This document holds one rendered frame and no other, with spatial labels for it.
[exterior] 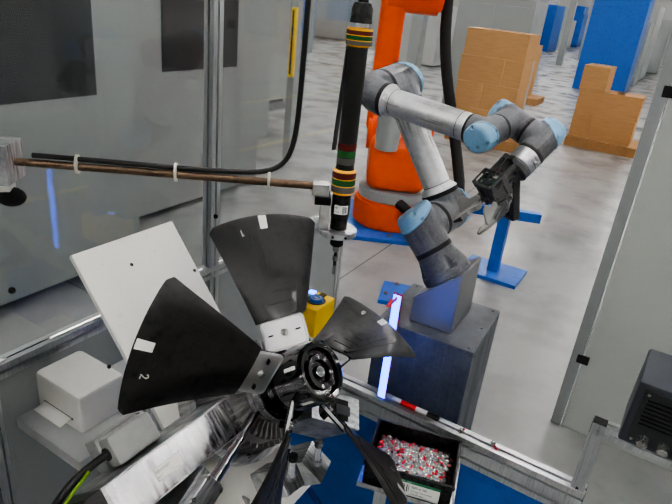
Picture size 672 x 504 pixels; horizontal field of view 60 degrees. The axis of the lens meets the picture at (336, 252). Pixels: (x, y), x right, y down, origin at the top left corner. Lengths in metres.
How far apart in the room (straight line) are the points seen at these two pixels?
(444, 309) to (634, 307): 1.35
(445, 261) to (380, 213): 3.26
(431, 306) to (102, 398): 0.92
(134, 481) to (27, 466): 0.79
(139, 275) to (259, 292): 0.26
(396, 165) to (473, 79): 4.34
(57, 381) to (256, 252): 0.61
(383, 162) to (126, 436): 4.03
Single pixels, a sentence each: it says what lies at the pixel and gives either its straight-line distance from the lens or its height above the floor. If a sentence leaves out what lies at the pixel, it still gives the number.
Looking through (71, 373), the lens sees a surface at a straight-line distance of 1.59.
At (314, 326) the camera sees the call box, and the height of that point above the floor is 1.02.
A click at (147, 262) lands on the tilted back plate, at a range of 1.31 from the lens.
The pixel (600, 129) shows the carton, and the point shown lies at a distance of 10.16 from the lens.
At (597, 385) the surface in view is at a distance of 3.12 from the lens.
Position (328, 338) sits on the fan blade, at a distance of 1.28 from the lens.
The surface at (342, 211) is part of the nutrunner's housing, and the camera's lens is 1.07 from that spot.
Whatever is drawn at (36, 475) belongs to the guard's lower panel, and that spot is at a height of 0.61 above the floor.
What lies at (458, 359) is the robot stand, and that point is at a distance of 1.72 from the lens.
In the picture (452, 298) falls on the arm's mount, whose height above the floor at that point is 1.11.
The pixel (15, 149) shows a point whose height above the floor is 1.57.
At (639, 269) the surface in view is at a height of 0.91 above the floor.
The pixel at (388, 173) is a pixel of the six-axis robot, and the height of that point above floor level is 0.54.
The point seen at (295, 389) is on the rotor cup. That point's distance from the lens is 1.10.
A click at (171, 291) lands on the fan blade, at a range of 0.97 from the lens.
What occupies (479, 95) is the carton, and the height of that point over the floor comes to 0.70.
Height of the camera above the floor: 1.88
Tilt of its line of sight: 24 degrees down
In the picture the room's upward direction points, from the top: 6 degrees clockwise
